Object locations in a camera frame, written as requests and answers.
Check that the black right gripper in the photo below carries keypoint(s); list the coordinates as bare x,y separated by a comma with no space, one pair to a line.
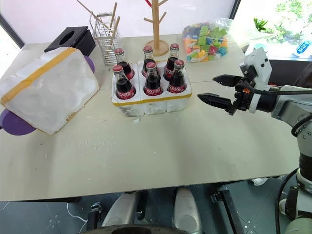
243,95

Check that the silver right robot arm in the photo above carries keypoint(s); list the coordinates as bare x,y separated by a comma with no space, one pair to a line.
288,103

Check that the glass cola bottle, red cap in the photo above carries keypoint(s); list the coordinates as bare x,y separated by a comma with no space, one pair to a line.
152,84
126,68
148,54
123,87
173,54
177,81

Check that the white foam bottle crate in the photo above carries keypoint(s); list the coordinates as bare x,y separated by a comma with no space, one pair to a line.
156,103

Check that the black tissue box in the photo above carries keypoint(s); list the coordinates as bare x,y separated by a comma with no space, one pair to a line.
78,39

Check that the white foam box, yellow tape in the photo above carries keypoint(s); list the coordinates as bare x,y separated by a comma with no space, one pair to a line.
48,90

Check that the bag of colourful blocks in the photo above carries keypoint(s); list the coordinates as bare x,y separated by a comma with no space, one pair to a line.
207,41

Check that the green plant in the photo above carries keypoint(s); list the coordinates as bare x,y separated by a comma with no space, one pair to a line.
260,24

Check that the wooden mug tree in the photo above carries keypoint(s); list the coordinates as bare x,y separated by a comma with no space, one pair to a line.
156,36

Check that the bottle with blue label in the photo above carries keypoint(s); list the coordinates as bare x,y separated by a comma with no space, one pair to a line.
303,47

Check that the white shoe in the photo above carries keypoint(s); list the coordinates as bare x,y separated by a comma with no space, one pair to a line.
259,181

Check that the wooden stick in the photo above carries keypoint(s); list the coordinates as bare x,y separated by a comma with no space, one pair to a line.
113,22
95,12
114,31

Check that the silver robot leg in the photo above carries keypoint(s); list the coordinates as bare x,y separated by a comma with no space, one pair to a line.
122,209
186,209

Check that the purple round mat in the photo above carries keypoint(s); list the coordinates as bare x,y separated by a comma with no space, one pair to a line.
14,124
89,64

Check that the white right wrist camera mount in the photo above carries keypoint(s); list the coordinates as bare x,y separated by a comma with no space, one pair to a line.
261,61

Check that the black table frame leg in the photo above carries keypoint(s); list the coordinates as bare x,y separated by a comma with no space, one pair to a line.
230,212

